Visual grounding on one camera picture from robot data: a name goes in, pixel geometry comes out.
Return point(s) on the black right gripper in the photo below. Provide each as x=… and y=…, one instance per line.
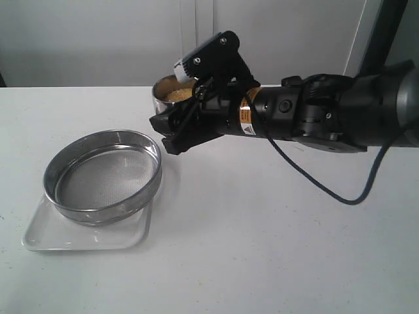
x=214, y=110

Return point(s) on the yellow grain powder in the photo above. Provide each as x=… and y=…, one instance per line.
x=178, y=95

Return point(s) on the stainless steel cup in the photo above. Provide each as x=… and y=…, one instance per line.
x=168, y=92

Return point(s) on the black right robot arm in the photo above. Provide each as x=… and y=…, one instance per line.
x=334, y=113

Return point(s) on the round steel mesh sieve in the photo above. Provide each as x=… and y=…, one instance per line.
x=104, y=177

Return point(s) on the white cabinet behind table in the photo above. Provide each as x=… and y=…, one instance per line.
x=135, y=43

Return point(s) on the white rectangular tray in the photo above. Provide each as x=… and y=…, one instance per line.
x=49, y=231

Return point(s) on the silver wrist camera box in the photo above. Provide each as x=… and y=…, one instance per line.
x=196, y=62

